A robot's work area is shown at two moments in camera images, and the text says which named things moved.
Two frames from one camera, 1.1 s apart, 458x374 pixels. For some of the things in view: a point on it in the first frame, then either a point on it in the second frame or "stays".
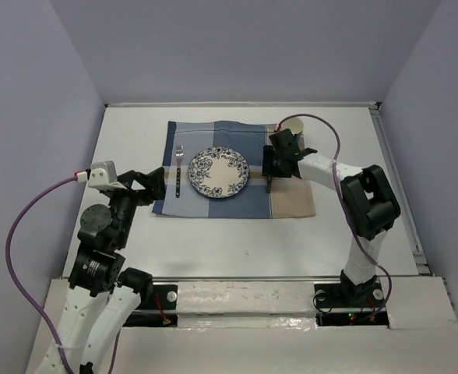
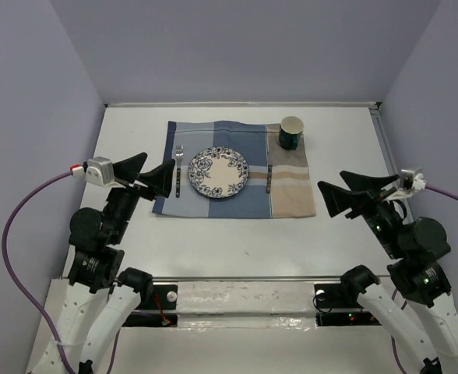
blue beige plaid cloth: (290, 197) stays
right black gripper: (268, 167) -> (336, 198)
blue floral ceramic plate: (218, 172) stays
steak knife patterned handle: (269, 184) stays
